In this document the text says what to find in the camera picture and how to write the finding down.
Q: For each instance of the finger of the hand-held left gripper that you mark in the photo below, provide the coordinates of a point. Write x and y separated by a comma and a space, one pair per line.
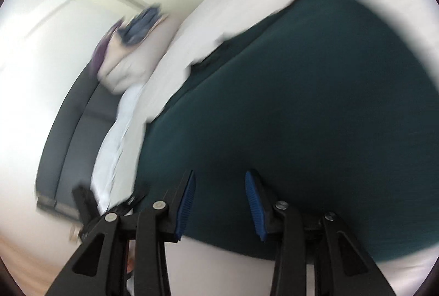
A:
132, 200
87, 210

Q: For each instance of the grey upholstered headboard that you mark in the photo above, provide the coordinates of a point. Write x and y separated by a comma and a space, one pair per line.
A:
75, 145

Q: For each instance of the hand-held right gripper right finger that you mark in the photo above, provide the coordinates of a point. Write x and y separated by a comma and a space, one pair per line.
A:
255, 203

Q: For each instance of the white duvet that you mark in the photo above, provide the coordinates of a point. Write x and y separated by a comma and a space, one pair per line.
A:
116, 145

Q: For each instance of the purple pillow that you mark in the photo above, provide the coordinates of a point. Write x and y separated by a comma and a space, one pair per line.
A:
103, 49

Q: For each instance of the folded blue blanket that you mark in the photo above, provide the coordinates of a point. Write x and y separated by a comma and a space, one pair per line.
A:
140, 23

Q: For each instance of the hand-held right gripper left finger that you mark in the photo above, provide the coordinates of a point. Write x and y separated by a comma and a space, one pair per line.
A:
185, 203

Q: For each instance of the folded beige quilt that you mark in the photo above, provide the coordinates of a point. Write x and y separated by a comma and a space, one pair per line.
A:
132, 64

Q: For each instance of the dark green sweater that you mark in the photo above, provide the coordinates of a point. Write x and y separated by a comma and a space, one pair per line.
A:
291, 94

